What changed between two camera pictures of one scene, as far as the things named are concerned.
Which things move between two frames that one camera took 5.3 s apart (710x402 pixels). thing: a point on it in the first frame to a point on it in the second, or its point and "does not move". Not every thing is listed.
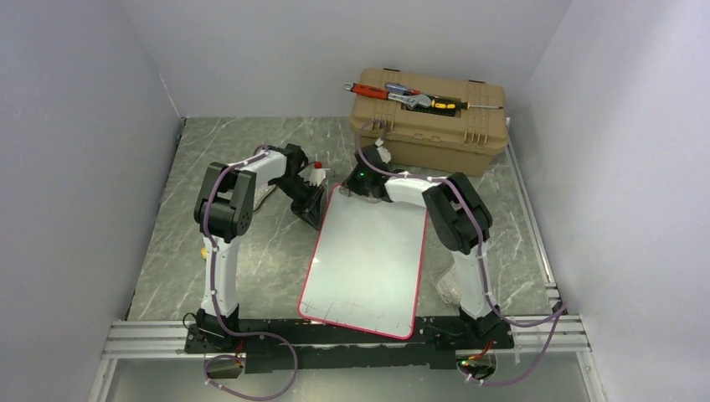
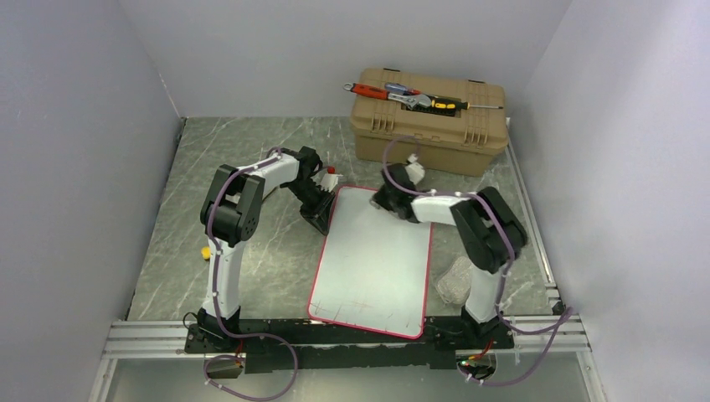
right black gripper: [351, 186] to [381, 200]
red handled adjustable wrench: [413, 100] does not move
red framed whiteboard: [366, 269] does not move
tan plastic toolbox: [460, 142] does not move
